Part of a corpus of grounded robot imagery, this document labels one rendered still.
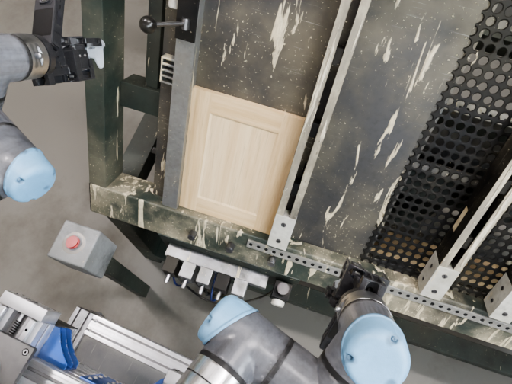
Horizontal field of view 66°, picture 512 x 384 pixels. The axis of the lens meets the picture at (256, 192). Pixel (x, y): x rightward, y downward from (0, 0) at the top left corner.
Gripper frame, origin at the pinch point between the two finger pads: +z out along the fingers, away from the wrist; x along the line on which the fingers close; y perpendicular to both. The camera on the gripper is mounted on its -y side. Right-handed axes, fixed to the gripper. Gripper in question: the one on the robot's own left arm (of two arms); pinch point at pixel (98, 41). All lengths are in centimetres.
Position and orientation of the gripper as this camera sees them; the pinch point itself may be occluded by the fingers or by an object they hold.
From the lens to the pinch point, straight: 98.3
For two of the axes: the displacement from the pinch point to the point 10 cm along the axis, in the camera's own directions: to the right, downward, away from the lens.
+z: 2.3, -3.6, 9.0
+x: 9.7, 0.2, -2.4
